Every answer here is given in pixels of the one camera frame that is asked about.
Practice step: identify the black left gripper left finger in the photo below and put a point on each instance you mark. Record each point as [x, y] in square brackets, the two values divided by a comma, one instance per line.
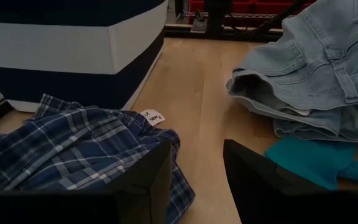
[148, 193]

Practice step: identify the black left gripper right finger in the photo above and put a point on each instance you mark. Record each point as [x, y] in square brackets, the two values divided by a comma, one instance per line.
[259, 193]

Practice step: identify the blue plaid shirt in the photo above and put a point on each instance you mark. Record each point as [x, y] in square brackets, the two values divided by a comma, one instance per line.
[57, 149]

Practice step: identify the light blue denim jeans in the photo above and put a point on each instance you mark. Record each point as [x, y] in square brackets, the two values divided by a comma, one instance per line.
[306, 77]

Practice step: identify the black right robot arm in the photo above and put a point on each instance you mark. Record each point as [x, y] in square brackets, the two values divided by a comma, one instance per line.
[216, 18]

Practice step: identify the navy white striped fabric bin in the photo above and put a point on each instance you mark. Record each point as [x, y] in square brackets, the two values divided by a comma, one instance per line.
[57, 46]

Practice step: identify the red plastic storage bin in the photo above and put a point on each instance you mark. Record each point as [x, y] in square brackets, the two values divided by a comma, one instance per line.
[242, 6]
[269, 6]

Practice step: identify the grey metal bracket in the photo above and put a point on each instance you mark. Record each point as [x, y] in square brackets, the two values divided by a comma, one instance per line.
[199, 25]

